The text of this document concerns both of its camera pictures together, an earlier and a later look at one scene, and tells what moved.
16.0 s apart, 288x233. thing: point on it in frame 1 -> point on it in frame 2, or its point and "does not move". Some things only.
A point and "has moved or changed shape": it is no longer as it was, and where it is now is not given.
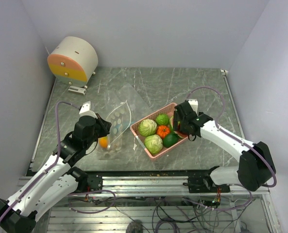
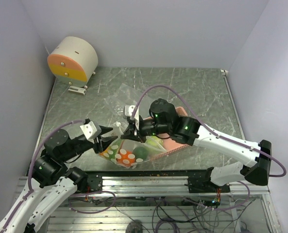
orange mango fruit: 104,142 has moved or changed shape
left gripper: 105,126 -> 104,141
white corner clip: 224,72 does not move
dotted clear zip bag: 119,120 -> 129,153
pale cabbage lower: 153,143 does not move
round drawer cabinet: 73,61 does not move
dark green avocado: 170,140 -> 140,152
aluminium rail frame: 163,204 does not move
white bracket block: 77,90 does not move
